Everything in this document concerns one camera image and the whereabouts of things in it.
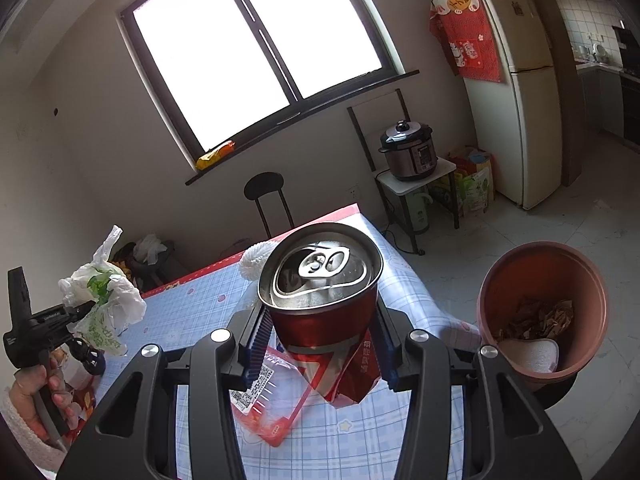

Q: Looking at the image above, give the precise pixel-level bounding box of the white plastic bag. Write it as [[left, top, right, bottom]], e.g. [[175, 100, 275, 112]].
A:
[[57, 225, 147, 357]]

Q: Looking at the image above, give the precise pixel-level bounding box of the red and white flat packet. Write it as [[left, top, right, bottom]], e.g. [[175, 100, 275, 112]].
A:
[[227, 345, 306, 448]]

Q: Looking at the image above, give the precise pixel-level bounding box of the brown plastic bucket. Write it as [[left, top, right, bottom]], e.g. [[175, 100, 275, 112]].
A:
[[476, 241, 610, 392]]

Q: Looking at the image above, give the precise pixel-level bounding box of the blue plaid tablecloth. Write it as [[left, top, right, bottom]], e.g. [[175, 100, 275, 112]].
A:
[[107, 215, 481, 480]]

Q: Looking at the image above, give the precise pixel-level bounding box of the green and white kettle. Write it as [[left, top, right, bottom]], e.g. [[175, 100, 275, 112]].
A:
[[404, 192, 435, 235]]

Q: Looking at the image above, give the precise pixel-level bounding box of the dark window sill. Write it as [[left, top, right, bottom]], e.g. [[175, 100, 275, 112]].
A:
[[185, 69, 421, 187]]

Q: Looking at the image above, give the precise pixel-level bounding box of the red printed fridge cloth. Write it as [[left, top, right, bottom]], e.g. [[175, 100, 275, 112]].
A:
[[428, 0, 502, 83]]

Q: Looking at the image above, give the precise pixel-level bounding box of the green printed bag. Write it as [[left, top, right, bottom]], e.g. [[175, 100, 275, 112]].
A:
[[432, 162, 496, 216]]

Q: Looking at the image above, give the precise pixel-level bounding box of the dark-framed window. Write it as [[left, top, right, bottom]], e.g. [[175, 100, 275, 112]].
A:
[[119, 0, 406, 161]]

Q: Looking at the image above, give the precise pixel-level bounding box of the person's left forearm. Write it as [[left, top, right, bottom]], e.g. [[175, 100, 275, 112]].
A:
[[0, 390, 66, 471]]

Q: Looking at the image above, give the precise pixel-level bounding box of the steel pressure cooker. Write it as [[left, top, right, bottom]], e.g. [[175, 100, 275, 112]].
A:
[[378, 119, 440, 182]]

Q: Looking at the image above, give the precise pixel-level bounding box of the black stove oven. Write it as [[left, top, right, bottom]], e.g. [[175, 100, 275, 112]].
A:
[[619, 67, 640, 146]]

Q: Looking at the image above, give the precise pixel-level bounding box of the white fluffy brush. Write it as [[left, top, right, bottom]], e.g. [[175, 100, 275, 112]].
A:
[[239, 242, 273, 281]]

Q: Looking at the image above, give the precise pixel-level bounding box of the grey kitchen counter cabinet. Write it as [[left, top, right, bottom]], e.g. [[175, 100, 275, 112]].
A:
[[575, 60, 623, 136]]

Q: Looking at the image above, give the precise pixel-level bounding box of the red drink can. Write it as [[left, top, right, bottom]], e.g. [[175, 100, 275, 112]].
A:
[[257, 223, 385, 356]]

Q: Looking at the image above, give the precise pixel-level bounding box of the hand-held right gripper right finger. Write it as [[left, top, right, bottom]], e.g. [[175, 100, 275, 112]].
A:
[[370, 295, 583, 480]]

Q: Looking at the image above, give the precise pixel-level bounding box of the black range hood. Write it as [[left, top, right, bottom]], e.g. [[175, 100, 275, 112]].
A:
[[612, 20, 640, 68]]

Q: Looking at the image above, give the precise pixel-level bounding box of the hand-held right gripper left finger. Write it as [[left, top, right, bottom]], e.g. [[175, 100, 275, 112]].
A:
[[57, 305, 273, 480]]

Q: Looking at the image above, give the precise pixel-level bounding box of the black stool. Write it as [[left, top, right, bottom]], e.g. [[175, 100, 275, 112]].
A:
[[530, 375, 581, 411]]

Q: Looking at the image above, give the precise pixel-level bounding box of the cream fridge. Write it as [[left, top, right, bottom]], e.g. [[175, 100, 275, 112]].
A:
[[462, 0, 563, 211]]

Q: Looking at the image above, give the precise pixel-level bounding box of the white-topped side table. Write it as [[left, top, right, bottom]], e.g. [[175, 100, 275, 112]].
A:
[[347, 88, 463, 256]]

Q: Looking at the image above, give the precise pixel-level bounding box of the brown wrapper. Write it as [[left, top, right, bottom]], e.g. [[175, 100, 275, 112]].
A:
[[500, 297, 575, 342]]

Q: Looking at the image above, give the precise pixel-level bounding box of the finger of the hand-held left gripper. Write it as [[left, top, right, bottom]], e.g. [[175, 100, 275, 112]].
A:
[[27, 300, 98, 333]]

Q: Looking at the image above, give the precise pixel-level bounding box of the red gift bag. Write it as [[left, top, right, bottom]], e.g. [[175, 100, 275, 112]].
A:
[[447, 147, 493, 173]]

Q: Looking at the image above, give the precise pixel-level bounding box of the person's left hand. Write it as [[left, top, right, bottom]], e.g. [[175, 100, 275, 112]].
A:
[[12, 362, 81, 443]]

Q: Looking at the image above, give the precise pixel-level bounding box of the black round-backed chair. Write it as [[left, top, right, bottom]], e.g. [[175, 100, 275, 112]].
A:
[[243, 172, 295, 238]]

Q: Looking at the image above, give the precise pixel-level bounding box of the yellow snack packet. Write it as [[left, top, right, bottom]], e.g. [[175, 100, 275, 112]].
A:
[[195, 141, 236, 171]]

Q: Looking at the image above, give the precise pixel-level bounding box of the black bin with white bag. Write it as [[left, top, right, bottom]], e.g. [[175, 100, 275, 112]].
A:
[[112, 232, 176, 293]]

